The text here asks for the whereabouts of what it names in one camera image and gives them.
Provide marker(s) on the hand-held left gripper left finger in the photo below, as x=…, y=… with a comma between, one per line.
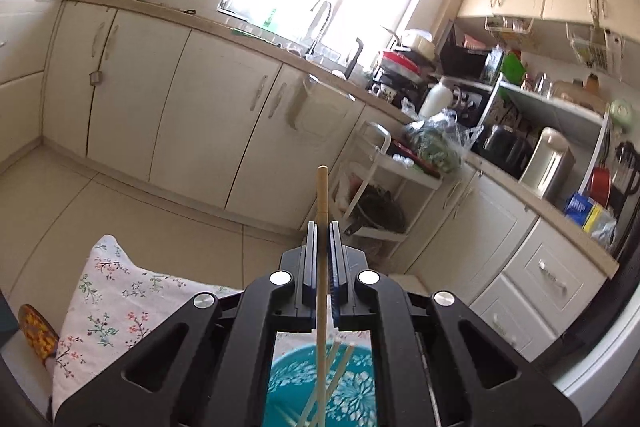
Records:
x=307, y=267

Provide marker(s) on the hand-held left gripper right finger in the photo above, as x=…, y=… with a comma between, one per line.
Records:
x=337, y=267

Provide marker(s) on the single wooden chopstick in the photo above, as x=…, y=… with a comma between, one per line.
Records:
x=322, y=197

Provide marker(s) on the bundle of wooden chopsticks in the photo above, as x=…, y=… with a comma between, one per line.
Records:
x=347, y=358

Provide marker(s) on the blue perforated plastic basket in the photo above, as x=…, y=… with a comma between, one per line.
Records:
x=355, y=392

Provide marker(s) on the white trolley rack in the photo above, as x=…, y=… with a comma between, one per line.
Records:
x=372, y=129

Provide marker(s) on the bag of green vegetables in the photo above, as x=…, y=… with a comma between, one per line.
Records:
x=435, y=147

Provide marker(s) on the white hanging bin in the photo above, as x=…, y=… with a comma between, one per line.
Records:
x=320, y=112

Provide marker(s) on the patterned mug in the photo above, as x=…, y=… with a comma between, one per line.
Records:
x=384, y=93

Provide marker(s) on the cream base cabinet with doors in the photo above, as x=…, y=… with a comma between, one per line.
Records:
x=200, y=117

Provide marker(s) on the white thermos jug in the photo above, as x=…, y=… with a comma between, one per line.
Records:
x=437, y=102

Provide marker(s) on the floral tablecloth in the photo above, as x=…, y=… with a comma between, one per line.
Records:
x=115, y=307

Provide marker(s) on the black tap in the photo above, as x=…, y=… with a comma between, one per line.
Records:
x=356, y=57

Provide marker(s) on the cream cabinet with panelled drawers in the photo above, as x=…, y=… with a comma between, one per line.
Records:
x=550, y=277

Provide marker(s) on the red bowl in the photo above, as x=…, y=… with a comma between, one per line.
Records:
x=400, y=62

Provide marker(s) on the chrome sink faucet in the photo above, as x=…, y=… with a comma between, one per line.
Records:
x=316, y=38

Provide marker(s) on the beige electric water boiler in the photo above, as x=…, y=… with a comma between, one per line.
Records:
x=547, y=167

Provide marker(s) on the black microwave oven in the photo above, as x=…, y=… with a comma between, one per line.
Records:
x=465, y=57

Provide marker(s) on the blue package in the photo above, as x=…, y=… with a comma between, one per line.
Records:
x=580, y=209

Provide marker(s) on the green bottle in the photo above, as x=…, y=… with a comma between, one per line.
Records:
x=271, y=19

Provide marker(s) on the green plastic board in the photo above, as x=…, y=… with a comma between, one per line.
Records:
x=515, y=67

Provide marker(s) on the white metal shelf rack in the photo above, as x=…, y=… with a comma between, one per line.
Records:
x=550, y=104

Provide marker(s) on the yellow plastic bag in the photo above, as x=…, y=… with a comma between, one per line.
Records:
x=602, y=227

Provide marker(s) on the red pot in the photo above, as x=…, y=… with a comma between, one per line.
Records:
x=600, y=184

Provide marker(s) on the white appliance panel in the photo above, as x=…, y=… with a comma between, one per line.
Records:
x=600, y=352

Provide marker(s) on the orange patterned slipper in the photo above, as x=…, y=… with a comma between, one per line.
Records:
x=39, y=332

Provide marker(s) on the small cabinet door latch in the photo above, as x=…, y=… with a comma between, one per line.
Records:
x=95, y=78

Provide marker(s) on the black utensil set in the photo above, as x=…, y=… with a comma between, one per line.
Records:
x=627, y=172

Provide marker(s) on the pale green pot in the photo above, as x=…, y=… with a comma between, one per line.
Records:
x=621, y=113

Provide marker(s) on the cream cabinet with wide drawers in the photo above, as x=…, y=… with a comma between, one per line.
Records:
x=25, y=57

